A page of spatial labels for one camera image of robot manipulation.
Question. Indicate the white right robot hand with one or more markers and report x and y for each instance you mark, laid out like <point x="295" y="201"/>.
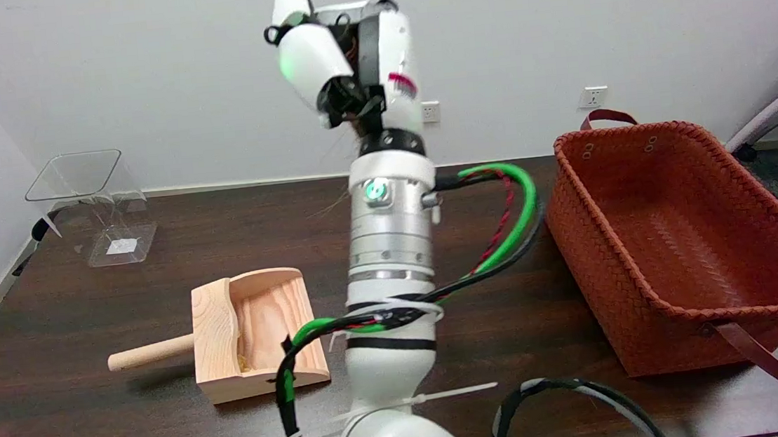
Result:
<point x="392" y="49"/>

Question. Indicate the small brown bristle broom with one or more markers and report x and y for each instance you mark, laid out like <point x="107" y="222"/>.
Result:
<point x="354" y="129"/>

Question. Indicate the red woven basket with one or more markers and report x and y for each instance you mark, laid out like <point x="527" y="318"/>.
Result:
<point x="680" y="242"/>

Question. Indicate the clear plastic container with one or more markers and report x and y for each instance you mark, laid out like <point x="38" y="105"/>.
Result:
<point x="95" y="202"/>

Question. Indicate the white wall socket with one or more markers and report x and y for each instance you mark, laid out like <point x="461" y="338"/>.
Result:
<point x="593" y="97"/>
<point x="431" y="112"/>

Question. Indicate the grey chair frame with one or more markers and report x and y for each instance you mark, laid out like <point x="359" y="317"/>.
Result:
<point x="774" y="111"/>

